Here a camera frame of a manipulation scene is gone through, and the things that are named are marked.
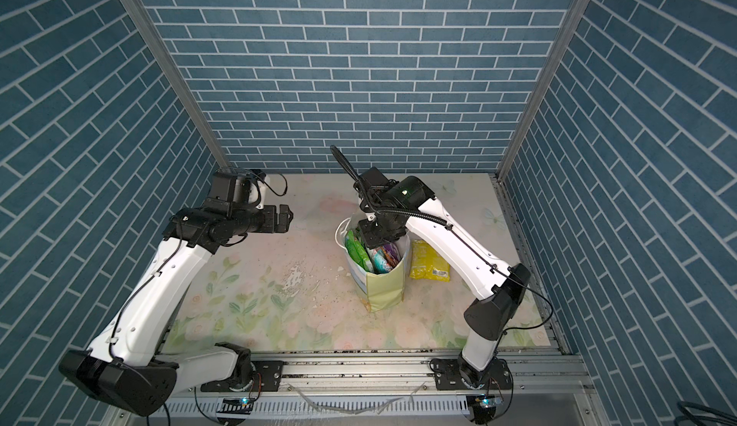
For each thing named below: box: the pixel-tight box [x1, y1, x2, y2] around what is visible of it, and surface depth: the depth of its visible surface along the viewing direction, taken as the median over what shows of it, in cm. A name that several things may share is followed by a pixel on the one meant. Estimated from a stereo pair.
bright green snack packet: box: [344, 229, 374, 272], surface depth 77 cm
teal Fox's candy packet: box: [365, 246, 393, 275], surface depth 74 cm
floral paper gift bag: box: [334, 214, 411, 312], surface depth 76 cm
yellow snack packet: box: [408, 238, 452, 284], surface depth 93 cm
